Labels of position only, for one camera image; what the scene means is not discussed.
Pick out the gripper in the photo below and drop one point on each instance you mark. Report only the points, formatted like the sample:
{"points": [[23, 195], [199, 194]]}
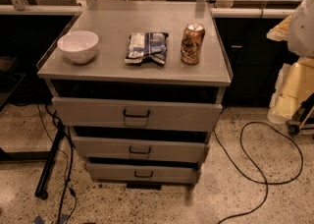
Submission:
{"points": [[302, 29]]}

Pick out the grey bottom drawer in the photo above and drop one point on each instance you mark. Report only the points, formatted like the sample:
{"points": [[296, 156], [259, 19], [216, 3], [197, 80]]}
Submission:
{"points": [[145, 174]]}

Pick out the grey drawer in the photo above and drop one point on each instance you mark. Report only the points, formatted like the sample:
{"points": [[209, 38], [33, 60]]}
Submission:
{"points": [[145, 174], [152, 115], [142, 149]]}

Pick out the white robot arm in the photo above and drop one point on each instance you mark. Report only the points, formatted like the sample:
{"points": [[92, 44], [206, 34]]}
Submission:
{"points": [[295, 83]]}

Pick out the grey top drawer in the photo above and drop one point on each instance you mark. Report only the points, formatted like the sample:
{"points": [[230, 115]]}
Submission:
{"points": [[152, 115]]}

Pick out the grey drawer cabinet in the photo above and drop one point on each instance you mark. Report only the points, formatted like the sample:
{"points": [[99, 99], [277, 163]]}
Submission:
{"points": [[107, 76]]}

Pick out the grey middle drawer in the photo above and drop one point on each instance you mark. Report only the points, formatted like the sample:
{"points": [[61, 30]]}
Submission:
{"points": [[142, 149]]}

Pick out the black caster wheel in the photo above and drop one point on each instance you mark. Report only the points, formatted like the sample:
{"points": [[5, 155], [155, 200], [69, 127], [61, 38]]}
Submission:
{"points": [[293, 129]]}

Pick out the orange soda can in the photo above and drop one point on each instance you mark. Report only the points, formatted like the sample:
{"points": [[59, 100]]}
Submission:
{"points": [[193, 36]]}

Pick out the blue white snack bag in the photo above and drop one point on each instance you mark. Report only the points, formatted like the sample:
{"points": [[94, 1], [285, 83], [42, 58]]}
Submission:
{"points": [[147, 47]]}

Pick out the white ceramic bowl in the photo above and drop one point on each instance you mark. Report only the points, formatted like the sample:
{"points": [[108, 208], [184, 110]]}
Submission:
{"points": [[79, 46]]}

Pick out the black stand leg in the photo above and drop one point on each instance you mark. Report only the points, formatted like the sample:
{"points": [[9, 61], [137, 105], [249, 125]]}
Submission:
{"points": [[41, 189]]}

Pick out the white horizontal rail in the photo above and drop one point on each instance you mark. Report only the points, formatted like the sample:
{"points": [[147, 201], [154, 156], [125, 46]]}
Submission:
{"points": [[217, 12]]}

